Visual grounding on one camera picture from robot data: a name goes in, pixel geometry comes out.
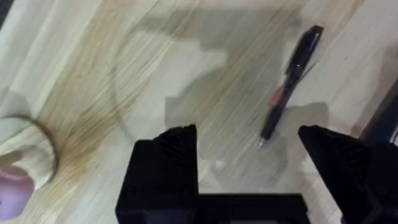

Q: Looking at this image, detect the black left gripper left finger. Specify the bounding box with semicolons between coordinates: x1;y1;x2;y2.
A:
114;123;200;224

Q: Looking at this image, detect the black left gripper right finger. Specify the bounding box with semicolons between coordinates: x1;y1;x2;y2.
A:
297;124;398;224

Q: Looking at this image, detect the pink soft zip bag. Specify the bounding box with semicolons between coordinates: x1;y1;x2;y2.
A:
0;165;35;221

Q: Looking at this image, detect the black pen with red grip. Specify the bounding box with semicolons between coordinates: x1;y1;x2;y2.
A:
256;24;325;152

